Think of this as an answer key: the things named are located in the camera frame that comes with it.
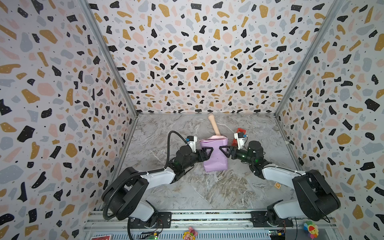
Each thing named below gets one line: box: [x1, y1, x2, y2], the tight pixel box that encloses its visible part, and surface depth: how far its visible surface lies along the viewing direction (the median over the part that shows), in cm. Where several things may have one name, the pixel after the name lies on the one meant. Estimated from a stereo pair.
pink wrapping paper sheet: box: [199, 135, 228, 172], surface depth 85 cm
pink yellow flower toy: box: [182, 226, 199, 240], surface depth 69 cm
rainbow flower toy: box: [303, 220, 319, 240], surface depth 72 cm
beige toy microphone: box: [208, 115, 221, 136], surface depth 115 cm
